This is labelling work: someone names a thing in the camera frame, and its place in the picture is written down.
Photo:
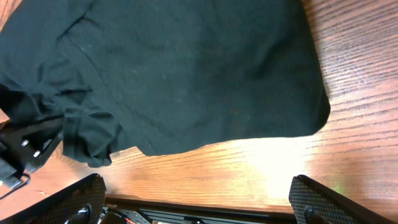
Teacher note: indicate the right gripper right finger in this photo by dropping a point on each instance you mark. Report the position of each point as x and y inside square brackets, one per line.
[313, 202]

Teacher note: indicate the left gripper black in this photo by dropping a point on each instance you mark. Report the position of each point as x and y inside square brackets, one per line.
[25, 148]

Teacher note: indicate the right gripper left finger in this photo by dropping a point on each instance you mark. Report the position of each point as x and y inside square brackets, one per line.
[81, 202]

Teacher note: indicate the black t-shirt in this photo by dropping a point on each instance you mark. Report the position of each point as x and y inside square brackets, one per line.
[164, 76]

